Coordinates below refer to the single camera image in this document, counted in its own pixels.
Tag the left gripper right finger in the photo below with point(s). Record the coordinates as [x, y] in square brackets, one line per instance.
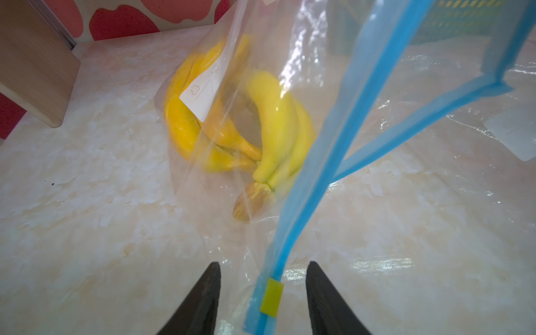
[328, 311]

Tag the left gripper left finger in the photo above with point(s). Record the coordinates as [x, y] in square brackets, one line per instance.
[197, 313]

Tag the zip-top bag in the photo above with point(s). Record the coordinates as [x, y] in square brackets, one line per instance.
[340, 94]
[484, 149]

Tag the bananas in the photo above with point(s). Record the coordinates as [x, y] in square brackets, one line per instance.
[253, 126]

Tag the teal plastic basket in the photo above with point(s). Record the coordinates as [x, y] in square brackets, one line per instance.
[445, 20]

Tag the wooden shelf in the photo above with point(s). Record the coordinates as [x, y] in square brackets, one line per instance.
[38, 70]

